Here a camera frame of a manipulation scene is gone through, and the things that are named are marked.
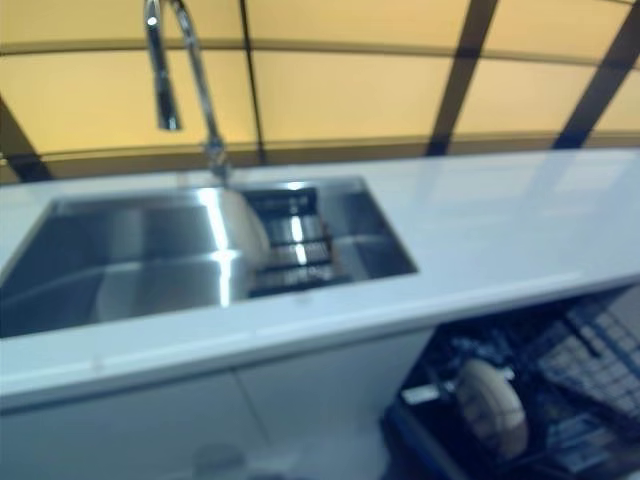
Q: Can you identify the cream ceramic plate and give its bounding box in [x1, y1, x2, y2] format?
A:
[219, 188, 274, 271]
[457, 358, 530, 459]

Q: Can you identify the dishwasher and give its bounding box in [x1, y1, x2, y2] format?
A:
[382, 288, 640, 480]

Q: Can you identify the black dish rack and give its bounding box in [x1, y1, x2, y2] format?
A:
[239, 182, 341, 299]

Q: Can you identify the stainless steel sink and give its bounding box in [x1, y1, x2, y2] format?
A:
[0, 174, 420, 339]

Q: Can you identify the chrome gooseneck faucet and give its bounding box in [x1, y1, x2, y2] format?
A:
[143, 0, 234, 184]

